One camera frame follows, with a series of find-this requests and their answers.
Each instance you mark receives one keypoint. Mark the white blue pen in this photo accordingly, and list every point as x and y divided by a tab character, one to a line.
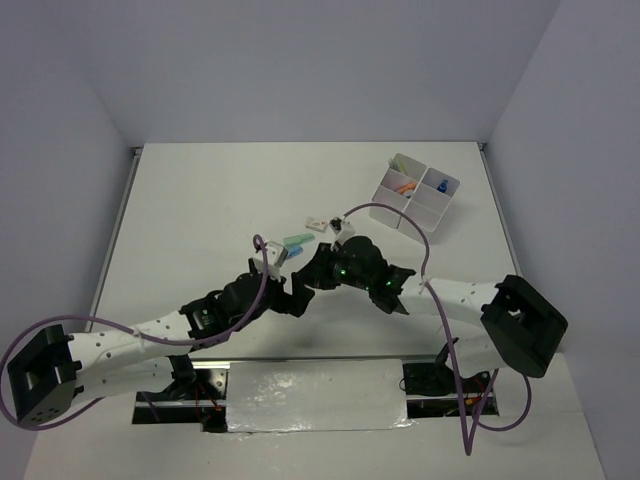
443	186

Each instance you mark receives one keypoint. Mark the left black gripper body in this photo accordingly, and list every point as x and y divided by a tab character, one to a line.
275	298

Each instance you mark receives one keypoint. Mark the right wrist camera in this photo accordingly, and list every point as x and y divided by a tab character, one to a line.
341	227

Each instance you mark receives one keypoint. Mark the green translucent case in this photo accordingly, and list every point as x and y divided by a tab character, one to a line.
297	240

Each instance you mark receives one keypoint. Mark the orange cap highlighter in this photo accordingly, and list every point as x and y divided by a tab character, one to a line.
407	190

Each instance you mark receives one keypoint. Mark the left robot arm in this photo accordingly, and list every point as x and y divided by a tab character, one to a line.
57	370

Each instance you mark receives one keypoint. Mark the yellow highlighter pen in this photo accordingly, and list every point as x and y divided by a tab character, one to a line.
403	164

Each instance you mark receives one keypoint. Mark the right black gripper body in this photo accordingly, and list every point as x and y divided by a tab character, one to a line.
334	269

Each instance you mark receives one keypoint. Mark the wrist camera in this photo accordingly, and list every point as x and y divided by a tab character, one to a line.
341	227
271	259

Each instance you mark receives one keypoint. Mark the white compartment container left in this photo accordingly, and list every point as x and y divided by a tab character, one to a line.
391	181

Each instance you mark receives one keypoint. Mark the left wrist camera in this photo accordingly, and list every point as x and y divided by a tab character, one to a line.
271	259

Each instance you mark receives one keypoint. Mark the white compartment container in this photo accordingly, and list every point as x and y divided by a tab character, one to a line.
427	206
391	181

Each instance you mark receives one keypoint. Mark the white compartment container right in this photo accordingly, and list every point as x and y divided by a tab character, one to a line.
427	206

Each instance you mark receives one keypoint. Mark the white eraser box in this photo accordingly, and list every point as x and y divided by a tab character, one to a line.
316	224

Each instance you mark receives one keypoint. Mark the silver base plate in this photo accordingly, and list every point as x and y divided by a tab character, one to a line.
316	396

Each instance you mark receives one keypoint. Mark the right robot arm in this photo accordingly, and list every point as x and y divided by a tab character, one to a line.
520	329

